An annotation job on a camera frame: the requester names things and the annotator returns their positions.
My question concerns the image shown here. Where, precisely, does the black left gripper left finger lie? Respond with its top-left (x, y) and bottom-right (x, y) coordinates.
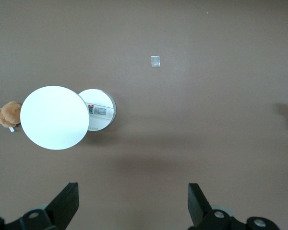
top-left (0, 182), bottom-right (80, 230)

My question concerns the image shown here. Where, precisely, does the white round desk lamp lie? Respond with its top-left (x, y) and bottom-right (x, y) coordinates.
top-left (20, 85), bottom-right (117, 151)

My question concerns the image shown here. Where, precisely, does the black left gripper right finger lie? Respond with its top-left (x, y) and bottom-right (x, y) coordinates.
top-left (188, 183), bottom-right (281, 230)

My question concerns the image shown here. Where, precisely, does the brown table cover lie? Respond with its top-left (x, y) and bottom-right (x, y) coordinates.
top-left (0, 0), bottom-right (288, 230)

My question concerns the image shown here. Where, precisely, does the brown plush keychain toy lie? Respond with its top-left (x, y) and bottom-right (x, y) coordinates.
top-left (0, 101), bottom-right (23, 133)

